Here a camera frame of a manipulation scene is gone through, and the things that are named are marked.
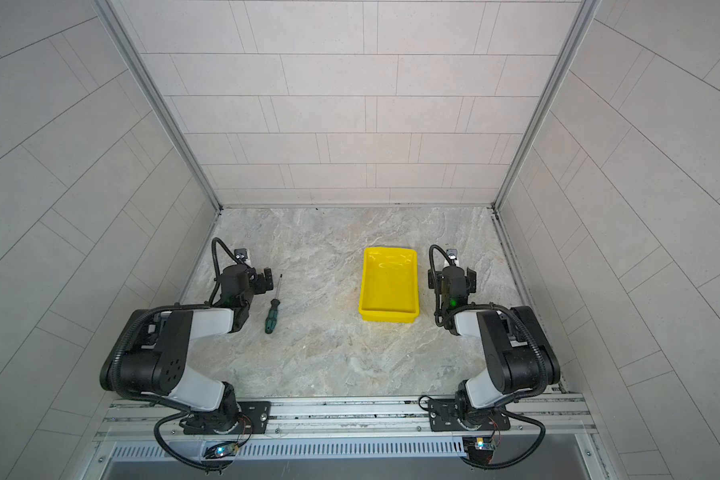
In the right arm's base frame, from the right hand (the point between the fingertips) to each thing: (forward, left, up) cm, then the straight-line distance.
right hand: (450, 266), depth 94 cm
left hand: (+4, +60, +2) cm, 60 cm away
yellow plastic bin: (-6, +20, -2) cm, 21 cm away
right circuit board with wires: (-46, +3, -6) cm, 47 cm away
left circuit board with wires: (-43, +61, -1) cm, 75 cm away
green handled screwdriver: (-13, +55, -2) cm, 57 cm away
